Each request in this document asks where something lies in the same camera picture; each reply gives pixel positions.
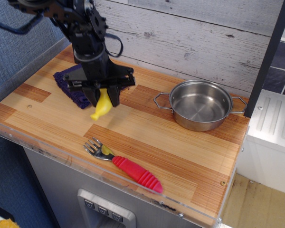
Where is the stainless steel pot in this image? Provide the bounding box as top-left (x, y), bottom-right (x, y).
top-left (153, 80), bottom-right (247, 132)

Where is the folded purple cloth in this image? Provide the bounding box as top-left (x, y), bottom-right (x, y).
top-left (54, 66), bottom-right (125, 109)

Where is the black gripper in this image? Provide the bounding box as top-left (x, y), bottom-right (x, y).
top-left (63, 49), bottom-right (135, 107)

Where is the black vertical post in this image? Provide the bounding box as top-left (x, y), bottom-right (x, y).
top-left (244, 0), bottom-right (285, 118)

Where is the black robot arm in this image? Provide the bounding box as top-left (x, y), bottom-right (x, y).
top-left (9, 0), bottom-right (135, 107)

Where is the fork with red handle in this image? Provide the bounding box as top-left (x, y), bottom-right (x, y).
top-left (83, 137), bottom-right (163, 193)

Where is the white toy sink unit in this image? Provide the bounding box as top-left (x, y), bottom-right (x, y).
top-left (237, 90), bottom-right (285, 193)

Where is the silver toy fridge cabinet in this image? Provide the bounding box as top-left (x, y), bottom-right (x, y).
top-left (24, 148), bottom-right (197, 228)

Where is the yellow toy banana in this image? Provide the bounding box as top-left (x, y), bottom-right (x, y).
top-left (90, 88), bottom-right (113, 121)

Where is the yellow object bottom corner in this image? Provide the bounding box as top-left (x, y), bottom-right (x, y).
top-left (0, 219), bottom-right (20, 228)

